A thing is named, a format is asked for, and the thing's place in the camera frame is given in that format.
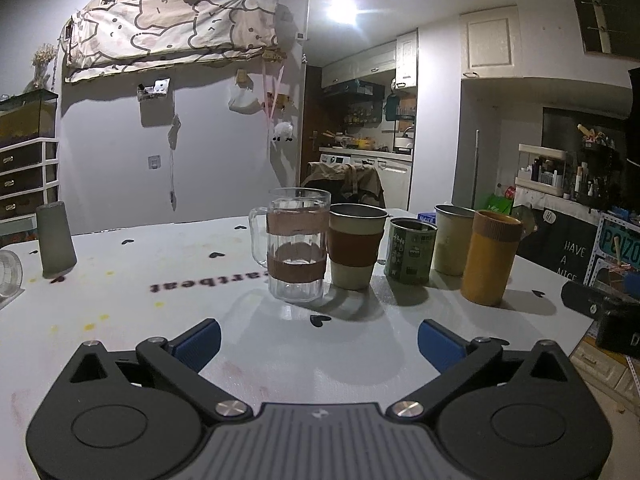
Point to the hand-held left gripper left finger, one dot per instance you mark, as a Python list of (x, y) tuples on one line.
[(199, 344)]

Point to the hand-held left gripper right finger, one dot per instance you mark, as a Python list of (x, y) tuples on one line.
[(440, 345)]

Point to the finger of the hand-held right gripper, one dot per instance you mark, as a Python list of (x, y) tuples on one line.
[(580, 297)]

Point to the grey frosted cup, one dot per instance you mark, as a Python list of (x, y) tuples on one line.
[(55, 240)]

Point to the yellow ribbed cup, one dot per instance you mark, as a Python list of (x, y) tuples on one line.
[(487, 260)]

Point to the green printed cup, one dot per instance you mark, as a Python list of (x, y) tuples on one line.
[(409, 252)]

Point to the beige metal cup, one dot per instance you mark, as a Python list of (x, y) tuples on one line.
[(452, 242)]

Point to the beige cup brown sleeve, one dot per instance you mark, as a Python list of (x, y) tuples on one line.
[(355, 250)]

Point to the black lettered banner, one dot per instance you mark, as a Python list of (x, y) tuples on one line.
[(565, 245)]

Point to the green licence plate sign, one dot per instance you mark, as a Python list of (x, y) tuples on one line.
[(620, 245)]

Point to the blue box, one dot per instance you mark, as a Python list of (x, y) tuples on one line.
[(426, 217)]

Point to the white organiser shelf with bottles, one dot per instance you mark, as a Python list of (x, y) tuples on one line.
[(542, 165)]

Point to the clear glass mug brown bands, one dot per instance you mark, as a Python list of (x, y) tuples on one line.
[(295, 245)]

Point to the chair with brown cloth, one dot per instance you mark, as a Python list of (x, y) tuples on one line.
[(350, 180)]

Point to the white washing machine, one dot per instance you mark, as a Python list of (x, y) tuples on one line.
[(345, 158)]

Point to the white plush toy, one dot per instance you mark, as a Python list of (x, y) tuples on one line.
[(283, 131)]

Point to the white drawer cabinet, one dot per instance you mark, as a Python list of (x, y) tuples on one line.
[(25, 175)]

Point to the glass fish tank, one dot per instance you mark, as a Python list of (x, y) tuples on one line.
[(25, 117)]

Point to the cartoon printed cloth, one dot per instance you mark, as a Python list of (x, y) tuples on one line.
[(165, 25)]

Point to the dried flower bunch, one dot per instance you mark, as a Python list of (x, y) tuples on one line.
[(42, 62)]

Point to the white wall socket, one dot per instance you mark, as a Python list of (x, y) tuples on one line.
[(154, 161)]

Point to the white wall cabinet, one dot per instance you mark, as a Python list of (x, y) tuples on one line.
[(490, 42)]

